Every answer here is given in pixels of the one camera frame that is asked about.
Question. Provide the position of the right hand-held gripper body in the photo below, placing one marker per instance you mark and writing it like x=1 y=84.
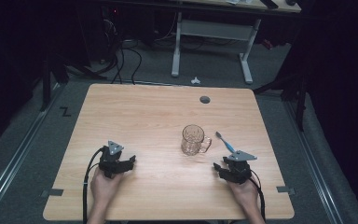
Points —
x=240 y=169

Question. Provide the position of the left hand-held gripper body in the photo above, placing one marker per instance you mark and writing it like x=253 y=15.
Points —
x=110 y=161

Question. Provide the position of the blue and grey toothbrush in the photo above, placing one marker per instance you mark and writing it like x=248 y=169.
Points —
x=225 y=142

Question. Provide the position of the clear glass mug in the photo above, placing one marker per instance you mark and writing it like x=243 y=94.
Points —
x=194 y=140

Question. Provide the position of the person's right hand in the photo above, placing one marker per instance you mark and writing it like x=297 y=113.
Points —
x=245 y=193

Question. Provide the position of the person's left hand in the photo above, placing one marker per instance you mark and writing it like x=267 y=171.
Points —
x=104 y=186

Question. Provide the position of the grey tape strip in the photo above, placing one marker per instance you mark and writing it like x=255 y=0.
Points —
x=52 y=192
x=285 y=189

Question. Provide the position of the small white floor object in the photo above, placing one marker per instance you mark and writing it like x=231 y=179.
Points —
x=195 y=81

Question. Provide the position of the dark metal stand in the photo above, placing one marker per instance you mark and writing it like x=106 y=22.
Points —
x=46 y=84
x=300 y=105

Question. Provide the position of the small red object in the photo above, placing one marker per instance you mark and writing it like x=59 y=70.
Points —
x=268 y=44

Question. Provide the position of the white-framed background desk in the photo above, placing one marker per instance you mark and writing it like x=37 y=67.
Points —
x=213 y=29

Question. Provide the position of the metal floor rail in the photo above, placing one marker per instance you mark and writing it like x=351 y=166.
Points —
x=15 y=152
x=315 y=165

